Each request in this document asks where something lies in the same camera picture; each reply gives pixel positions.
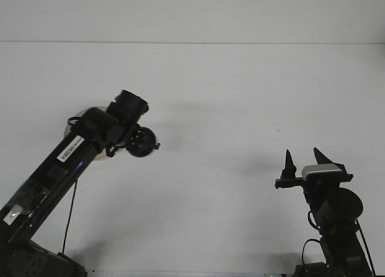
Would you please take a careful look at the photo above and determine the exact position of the thin black cable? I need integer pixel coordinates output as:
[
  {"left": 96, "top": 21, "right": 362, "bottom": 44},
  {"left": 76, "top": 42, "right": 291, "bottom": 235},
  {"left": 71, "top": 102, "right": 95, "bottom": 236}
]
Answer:
[
  {"left": 301, "top": 210, "right": 321, "bottom": 264},
  {"left": 61, "top": 176, "right": 78, "bottom": 257},
  {"left": 356, "top": 219, "right": 376, "bottom": 275}
]

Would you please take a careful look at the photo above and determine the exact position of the grey camera box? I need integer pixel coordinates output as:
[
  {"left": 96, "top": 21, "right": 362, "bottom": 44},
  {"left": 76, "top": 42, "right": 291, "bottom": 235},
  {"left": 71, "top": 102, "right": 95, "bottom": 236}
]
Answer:
[{"left": 301, "top": 164, "right": 346, "bottom": 182}]

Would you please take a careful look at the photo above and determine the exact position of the pale blue cup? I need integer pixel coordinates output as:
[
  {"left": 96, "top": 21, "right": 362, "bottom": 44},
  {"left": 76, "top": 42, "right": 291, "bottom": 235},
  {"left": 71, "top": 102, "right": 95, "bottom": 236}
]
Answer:
[{"left": 125, "top": 126, "right": 158, "bottom": 158}]

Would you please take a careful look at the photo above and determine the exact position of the pale round plate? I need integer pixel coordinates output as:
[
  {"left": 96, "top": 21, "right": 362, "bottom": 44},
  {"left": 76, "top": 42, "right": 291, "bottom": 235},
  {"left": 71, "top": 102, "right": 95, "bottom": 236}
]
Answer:
[{"left": 64, "top": 105, "right": 132, "bottom": 163}]

